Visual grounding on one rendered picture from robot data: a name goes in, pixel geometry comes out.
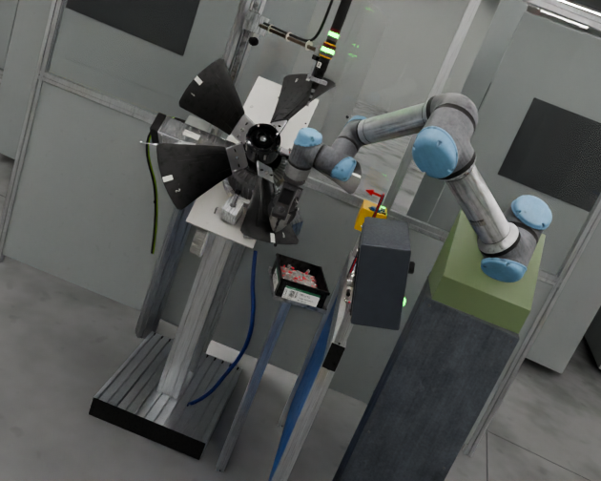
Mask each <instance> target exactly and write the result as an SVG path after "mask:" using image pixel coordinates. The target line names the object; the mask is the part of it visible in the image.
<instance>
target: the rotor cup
mask: <svg viewBox="0 0 601 481"><path fill-rule="evenodd" d="M261 136H265V137H266V140H265V141H261V140H260V137H261ZM280 143H281V138H280V133H279V131H278V130H277V129H276V128H275V127H274V126H272V125H270V124H266V123H259V124H256V125H254V126H252V127H251V128H250V129H249V130H248V131H247V133H246V136H245V144H244V146H243V147H244V151H245V155H246V158H247V162H248V166H247V167H245V169H246V170H247V171H249V172H250V173H252V174H255V175H256V174H257V167H256V160H258V161H260V162H262V163H263V164H265V165H267V166H269V167H270V168H272V170H273V172H275V171H276V170H277V169H278V168H279V166H280V163H281V157H280V156H279V154H280ZM246 145H247V151H246ZM264 156H266V160H263V159H264Z"/></svg>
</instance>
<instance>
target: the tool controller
mask: <svg viewBox="0 0 601 481"><path fill-rule="evenodd" d="M410 257H411V245H410V237H409V229H408V222H407V221H401V220H388V219H380V218H372V217H365V218H364V223H363V225H362V232H361V234H360V240H359V245H358V249H357V259H356V266H355V273H348V276H347V281H346V286H349V287H353V294H352V302H351V309H349V312H350V316H351V320H350V322H351V323H352V324H359V325H366V326H373V327H378V328H385V329H392V330H399V329H400V324H401V318H402V312H403V306H404V294H405V289H406V282H407V276H408V274H413V273H414V267H415V262H414V261H410Z"/></svg>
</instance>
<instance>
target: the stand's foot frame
mask: <svg viewBox="0 0 601 481"><path fill-rule="evenodd" d="M173 341H174V340H171V339H169V338H167V337H164V336H162V335H159V334H157V333H154V332H153V331H152V332H151V333H150V334H149V335H148V336H147V337H146V339H145V340H144V341H143V342H142V343H141V344H140V345H139V346H138V348H137V349H136V350H135V351H134V352H133V353H132V354H131V356H130V357H129V358H128V359H127V360H126V361H125V362H124V363H123V365H122V366H121V367H120V368H119V369H118V370H117V371H116V372H115V374H114V375H113V376H112V377H111V378H110V379H109V381H108V382H107V383H106V384H105V385H104V386H103V387H102V388H101V389H100V390H99V391H98V392H97V393H96V394H95V396H94V397H93V401H92V404H91V407H90V410H89V414H90V415H91V416H93V417H96V418H98V419H101V420H103V421H105V422H108V423H110V424H113V425H115V426H117V427H120V428H122V429H125V430H128V431H130V432H132V433H135V434H137V435H140V436H142V437H144V438H147V439H149V440H152V441H154V442H156V443H158V444H160V445H163V446H165V447H168V448H170V449H172V450H176V451H179V452H181V453H183V454H186V455H188V456H191V457H193V458H196V459H197V460H199V459H200V457H201V455H202V453H203V452H204V450H205V448H206V446H207V444H208V442H209V440H210V437H211V435H212V433H213V431H214V429H215V427H216V425H217V423H218V420H219V418H220V416H221V413H222V412H223V410H224V408H225V406H226V404H227V402H228V400H229V398H230V396H231V394H232V391H233V389H234V387H235V385H236V383H237V381H238V377H239V375H240V372H241V370H242V368H241V367H238V366H235V367H234V368H233V369H232V370H231V372H230V373H229V374H228V375H227V376H226V378H225V379H224V380H223V381H222V383H221V384H220V385H219V386H218V388H217V389H216V390H215V391H214V392H213V393H212V394H210V395H209V396H208V397H206V398H205V399H203V400H202V401H200V402H198V403H196V404H194V405H190V404H189V406H188V407H187V404H188V403H189V402H192V401H194V400H195V399H197V398H199V397H201V396H202V395H204V394H205V393H207V392H208V391H209V390H210V389H211V388H212V387H213V386H214V385H215V384H216V383H217V381H218V380H219V379H220V377H221V376H222V375H223V374H224V373H225V371H226V370H227V369H228V368H229V366H230V365H231V364H230V363H227V362H225V361H222V360H220V359H218V358H216V357H213V356H211V355H208V354H206V353H204V352H202V353H201V356H200V359H199V362H198V364H197V368H196V370H195V372H194V373H193V372H191V371H190V370H189V371H188V374H187V376H186V379H185V382H184V385H183V387H182V390H181V392H180V394H179V396H178V397H177V399H175V398H173V397H172V398H171V399H170V400H169V398H170V396H168V395H166V394H162V395H161V393H162V391H161V392H158V391H156V390H157V387H158V384H159V381H160V378H161V375H162V372H163V369H164V367H165V365H166V362H167V359H168V356H169V353H170V350H171V347H172V344H173Z"/></svg>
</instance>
